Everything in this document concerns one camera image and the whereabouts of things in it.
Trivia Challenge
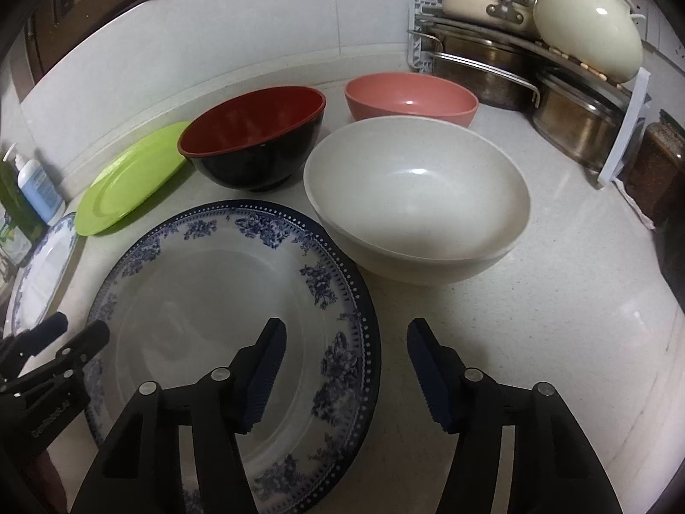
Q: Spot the large blue floral plate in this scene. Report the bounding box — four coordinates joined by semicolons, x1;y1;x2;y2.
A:
85;200;382;513

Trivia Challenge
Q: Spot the pink bowl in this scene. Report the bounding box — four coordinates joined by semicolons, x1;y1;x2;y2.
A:
344;72;480;128

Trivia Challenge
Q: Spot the green plastic plate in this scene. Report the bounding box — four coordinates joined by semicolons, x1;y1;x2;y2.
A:
74;121;191;237

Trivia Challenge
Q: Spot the steel pan upper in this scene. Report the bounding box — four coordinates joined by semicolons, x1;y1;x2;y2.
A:
408;29;541;113

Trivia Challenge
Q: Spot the red and black bowl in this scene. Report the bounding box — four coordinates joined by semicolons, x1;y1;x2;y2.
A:
178;86;326;191

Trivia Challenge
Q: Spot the brown glass jar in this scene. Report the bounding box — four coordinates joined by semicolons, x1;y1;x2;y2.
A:
625;109;684;226

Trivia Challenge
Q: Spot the beige speckled bowl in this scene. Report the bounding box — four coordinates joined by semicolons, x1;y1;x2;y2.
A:
303;116;532;285

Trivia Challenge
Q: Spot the cream ceramic pot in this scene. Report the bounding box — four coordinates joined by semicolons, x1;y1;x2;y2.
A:
533;0;643;84

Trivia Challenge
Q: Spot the blue white pump bottle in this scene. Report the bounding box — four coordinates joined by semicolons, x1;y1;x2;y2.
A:
3;144;66;226

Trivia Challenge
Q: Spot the steel pot lower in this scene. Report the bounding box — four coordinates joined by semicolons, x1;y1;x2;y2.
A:
532;70;623;172

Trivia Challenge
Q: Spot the small blue floral plate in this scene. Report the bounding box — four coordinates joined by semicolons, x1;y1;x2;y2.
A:
5;212;79;337

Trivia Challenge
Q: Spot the white pot rack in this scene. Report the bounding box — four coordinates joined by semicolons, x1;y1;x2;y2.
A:
408;0;649;186

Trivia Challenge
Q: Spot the green dish soap bottle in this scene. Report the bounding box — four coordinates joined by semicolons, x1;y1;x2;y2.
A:
0;161;48;267

